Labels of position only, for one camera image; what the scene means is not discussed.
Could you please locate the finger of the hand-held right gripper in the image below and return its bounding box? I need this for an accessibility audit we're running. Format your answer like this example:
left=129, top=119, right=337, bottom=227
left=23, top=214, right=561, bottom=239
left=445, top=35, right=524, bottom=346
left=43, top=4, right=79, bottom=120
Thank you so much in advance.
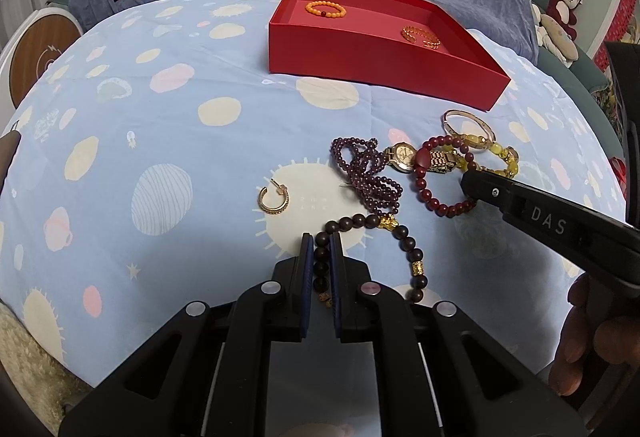
left=461, top=171, right=512, bottom=218

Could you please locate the teal sofa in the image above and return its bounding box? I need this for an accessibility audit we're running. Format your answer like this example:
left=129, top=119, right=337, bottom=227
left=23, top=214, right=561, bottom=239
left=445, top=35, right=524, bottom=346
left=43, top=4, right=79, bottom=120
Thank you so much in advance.
left=500, top=0, right=618, bottom=142

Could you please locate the beige plush toy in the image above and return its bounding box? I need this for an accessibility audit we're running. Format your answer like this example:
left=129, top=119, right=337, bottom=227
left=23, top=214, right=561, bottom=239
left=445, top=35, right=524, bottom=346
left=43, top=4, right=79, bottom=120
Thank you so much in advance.
left=531, top=4, right=580, bottom=68

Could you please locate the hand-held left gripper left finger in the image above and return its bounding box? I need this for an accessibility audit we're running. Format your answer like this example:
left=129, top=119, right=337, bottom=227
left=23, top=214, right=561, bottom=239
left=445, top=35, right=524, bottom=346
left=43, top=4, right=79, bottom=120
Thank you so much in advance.
left=59, top=233, right=316, bottom=437

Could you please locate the red monkey plush toy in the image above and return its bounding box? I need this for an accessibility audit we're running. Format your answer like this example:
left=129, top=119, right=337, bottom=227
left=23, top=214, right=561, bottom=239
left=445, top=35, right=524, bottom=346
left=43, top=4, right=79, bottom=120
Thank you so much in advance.
left=544, top=0, right=585, bottom=40

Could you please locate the dark wooden bead bracelet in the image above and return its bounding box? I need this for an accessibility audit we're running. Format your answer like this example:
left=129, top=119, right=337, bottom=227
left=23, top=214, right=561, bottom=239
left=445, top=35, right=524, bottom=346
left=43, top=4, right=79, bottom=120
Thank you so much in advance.
left=311, top=213, right=430, bottom=313

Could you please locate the flower bouquet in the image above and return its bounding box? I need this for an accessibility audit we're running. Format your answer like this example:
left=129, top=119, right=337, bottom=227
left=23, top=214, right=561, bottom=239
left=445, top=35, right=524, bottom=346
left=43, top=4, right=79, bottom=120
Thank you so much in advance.
left=591, top=82, right=621, bottom=122

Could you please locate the gold hoop earring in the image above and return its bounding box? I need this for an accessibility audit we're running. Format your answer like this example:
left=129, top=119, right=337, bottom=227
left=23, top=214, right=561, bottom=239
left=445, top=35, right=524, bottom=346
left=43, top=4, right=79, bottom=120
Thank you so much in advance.
left=258, top=178, right=291, bottom=216

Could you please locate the red bead bracelet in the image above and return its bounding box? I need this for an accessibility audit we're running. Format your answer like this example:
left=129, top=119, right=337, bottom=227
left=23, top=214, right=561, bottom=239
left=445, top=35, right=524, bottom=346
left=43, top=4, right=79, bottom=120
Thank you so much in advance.
left=411, top=134, right=478, bottom=219

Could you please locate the red wall hanging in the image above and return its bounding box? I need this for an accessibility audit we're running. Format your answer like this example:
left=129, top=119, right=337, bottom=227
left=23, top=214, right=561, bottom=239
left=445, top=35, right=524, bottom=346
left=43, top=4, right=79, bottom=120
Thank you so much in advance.
left=604, top=0, right=640, bottom=45

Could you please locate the yellow bead bracelet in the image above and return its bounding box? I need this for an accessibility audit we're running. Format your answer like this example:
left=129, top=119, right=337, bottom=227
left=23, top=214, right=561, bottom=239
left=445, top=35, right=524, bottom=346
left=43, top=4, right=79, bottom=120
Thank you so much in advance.
left=435, top=133, right=521, bottom=180

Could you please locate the purple bead necklace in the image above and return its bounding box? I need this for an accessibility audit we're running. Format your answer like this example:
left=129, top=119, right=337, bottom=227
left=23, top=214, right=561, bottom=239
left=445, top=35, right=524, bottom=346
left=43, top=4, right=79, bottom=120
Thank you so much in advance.
left=330, top=136, right=405, bottom=214

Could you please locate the rose gold bangle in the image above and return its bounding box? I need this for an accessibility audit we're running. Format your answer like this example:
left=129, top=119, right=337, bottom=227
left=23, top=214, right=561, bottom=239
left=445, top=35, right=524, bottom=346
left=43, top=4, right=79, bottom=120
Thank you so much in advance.
left=441, top=109, right=497, bottom=150

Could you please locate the person's right hand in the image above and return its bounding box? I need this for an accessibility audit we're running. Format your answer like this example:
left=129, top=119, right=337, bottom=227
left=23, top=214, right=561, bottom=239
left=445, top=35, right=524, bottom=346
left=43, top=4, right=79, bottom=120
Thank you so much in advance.
left=549, top=274, right=640, bottom=398

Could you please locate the gold wristwatch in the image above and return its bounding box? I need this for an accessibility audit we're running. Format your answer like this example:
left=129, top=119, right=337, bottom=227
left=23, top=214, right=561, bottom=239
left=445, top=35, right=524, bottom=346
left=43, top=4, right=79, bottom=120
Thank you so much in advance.
left=382, top=142, right=463, bottom=175

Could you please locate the white round wooden-faced device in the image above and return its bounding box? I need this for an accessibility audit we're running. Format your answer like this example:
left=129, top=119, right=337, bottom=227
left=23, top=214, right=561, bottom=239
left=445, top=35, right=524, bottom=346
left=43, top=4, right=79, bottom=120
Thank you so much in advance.
left=0, top=7, right=83, bottom=108

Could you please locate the cream fluffy cushion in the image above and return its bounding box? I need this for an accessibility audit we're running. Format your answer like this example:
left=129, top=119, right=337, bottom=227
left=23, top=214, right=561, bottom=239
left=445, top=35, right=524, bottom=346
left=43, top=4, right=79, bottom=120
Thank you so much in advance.
left=0, top=307, right=96, bottom=423

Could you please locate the orange bead bracelet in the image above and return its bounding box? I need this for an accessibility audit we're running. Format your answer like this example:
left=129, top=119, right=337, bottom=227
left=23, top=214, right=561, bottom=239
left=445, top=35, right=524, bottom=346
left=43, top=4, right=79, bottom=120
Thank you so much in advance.
left=305, top=1, right=347, bottom=20

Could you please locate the light blue printed sheet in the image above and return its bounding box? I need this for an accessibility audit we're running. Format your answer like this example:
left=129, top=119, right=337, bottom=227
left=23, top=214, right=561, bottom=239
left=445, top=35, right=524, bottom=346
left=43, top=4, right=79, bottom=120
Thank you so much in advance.
left=0, top=0, right=640, bottom=388

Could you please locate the red cardboard box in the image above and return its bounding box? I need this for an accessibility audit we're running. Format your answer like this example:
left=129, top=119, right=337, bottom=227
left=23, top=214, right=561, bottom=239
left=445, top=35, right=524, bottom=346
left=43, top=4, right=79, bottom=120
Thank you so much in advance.
left=268, top=0, right=512, bottom=112

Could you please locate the brown paper bag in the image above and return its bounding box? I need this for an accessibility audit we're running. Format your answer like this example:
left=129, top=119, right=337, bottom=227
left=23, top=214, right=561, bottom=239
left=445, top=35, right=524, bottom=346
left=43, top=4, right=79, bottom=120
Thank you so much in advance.
left=0, top=119, right=23, bottom=190

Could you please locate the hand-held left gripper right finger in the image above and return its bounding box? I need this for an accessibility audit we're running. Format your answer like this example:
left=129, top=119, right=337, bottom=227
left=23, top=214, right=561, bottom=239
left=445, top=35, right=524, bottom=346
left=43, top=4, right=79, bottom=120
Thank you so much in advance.
left=330, top=233, right=588, bottom=437

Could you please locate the gold chain bracelet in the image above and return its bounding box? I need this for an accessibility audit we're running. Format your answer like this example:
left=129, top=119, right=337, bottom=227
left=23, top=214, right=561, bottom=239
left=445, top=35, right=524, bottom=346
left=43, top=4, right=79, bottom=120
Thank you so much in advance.
left=401, top=24, right=441, bottom=50

